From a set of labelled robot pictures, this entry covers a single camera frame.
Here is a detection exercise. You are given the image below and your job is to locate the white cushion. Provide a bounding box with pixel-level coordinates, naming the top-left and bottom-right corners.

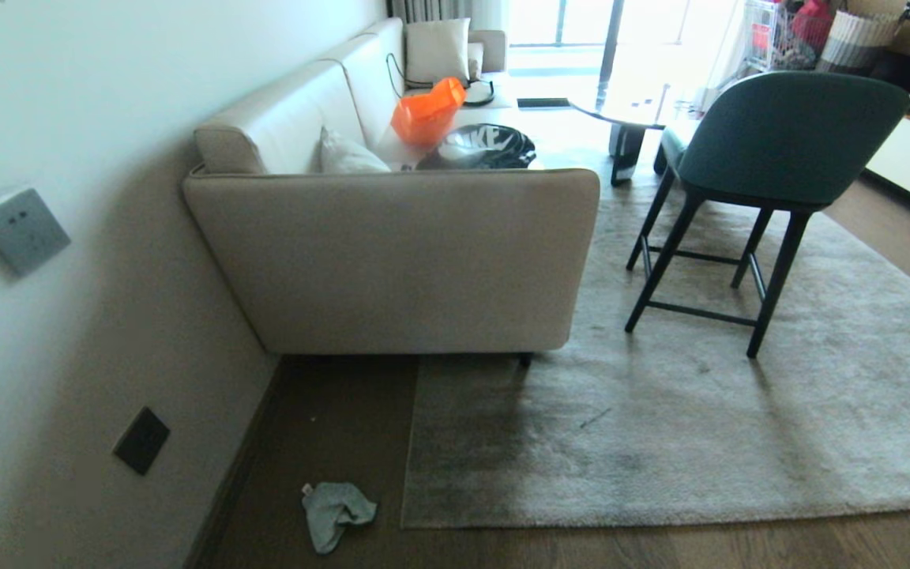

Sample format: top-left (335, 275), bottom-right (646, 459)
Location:
top-left (404, 17), bottom-right (472, 87)

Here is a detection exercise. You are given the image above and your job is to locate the orange plastic bag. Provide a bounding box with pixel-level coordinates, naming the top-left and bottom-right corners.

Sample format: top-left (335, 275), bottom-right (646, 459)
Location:
top-left (390, 77), bottom-right (467, 148)

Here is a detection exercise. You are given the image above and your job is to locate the black cable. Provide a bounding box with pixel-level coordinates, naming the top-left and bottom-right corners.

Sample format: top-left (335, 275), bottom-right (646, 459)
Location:
top-left (385, 52), bottom-right (497, 107)

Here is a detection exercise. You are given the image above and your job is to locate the light blue cleaning cloth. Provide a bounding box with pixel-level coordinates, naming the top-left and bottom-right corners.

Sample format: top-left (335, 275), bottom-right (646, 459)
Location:
top-left (301, 482), bottom-right (378, 555)

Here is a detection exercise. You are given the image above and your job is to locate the round coffee table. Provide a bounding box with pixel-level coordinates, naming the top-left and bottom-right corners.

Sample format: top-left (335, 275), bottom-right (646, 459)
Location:
top-left (568, 79), bottom-right (701, 187)

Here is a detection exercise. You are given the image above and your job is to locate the woven striped basket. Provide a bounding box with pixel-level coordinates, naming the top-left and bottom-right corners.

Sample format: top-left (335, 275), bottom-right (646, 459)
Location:
top-left (817, 9), bottom-right (904, 76)

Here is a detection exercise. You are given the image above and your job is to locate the black plastic bag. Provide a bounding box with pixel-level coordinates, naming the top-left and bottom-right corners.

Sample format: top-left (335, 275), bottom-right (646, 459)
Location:
top-left (416, 123), bottom-right (537, 171)

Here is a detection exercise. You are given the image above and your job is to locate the small white pillow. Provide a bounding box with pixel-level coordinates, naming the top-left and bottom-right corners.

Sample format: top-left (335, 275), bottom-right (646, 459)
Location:
top-left (318, 126), bottom-right (392, 175)

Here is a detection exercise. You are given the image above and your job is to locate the grey curtain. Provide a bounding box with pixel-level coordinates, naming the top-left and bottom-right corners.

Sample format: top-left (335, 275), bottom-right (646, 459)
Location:
top-left (389, 0), bottom-right (473, 24)

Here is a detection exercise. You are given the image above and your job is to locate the dark green upholstered chair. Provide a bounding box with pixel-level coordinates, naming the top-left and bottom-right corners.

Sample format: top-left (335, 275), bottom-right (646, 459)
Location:
top-left (624, 71), bottom-right (910, 360)

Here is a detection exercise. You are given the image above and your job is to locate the grey rug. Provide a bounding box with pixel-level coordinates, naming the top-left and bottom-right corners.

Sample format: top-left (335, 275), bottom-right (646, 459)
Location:
top-left (400, 164), bottom-right (910, 529)

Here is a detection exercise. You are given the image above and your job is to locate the white wire cart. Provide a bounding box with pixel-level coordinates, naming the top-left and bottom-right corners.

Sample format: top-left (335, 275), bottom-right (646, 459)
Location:
top-left (742, 0), bottom-right (835, 73)

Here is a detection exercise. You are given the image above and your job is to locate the beige sofa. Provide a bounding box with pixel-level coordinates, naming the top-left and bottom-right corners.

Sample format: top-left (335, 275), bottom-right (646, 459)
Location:
top-left (182, 17), bottom-right (601, 367)

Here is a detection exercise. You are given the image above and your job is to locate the black wall socket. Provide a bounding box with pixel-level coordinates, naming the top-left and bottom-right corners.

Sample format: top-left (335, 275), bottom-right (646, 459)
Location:
top-left (113, 406), bottom-right (171, 477)

